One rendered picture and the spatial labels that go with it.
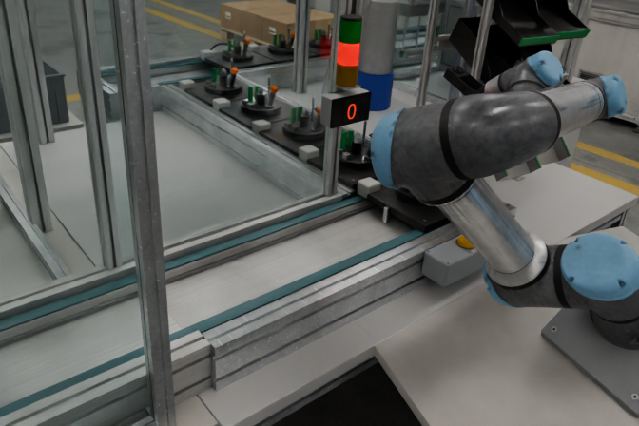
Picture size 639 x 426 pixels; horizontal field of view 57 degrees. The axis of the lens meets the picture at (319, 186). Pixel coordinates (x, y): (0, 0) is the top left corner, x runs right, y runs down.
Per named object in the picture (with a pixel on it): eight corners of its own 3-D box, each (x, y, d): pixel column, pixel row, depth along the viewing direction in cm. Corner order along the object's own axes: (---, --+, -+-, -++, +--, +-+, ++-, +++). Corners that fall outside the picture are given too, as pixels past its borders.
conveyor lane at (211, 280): (478, 235, 158) (486, 203, 153) (199, 370, 109) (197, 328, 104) (401, 193, 177) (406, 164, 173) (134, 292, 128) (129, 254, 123)
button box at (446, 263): (501, 258, 141) (506, 236, 139) (444, 288, 129) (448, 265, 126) (477, 244, 146) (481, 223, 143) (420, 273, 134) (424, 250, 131)
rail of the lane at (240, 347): (509, 240, 157) (517, 204, 152) (216, 391, 105) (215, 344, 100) (492, 231, 160) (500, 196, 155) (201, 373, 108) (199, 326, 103)
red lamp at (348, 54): (362, 64, 135) (364, 43, 133) (346, 67, 132) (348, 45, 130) (348, 59, 138) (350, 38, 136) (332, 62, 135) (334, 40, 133)
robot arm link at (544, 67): (536, 68, 113) (543, 39, 118) (493, 92, 122) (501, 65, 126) (563, 92, 116) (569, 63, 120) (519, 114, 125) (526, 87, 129)
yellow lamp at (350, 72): (360, 85, 137) (362, 65, 135) (344, 88, 134) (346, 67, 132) (346, 80, 141) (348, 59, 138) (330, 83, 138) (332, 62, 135)
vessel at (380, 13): (399, 72, 240) (411, -26, 223) (374, 77, 232) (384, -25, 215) (375, 64, 250) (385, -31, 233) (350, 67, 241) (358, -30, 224)
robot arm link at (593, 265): (654, 323, 101) (632, 292, 93) (573, 319, 110) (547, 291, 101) (656, 260, 106) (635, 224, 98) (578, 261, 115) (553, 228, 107)
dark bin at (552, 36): (555, 43, 150) (571, 19, 145) (518, 47, 144) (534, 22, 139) (493, -21, 164) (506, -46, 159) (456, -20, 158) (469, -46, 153)
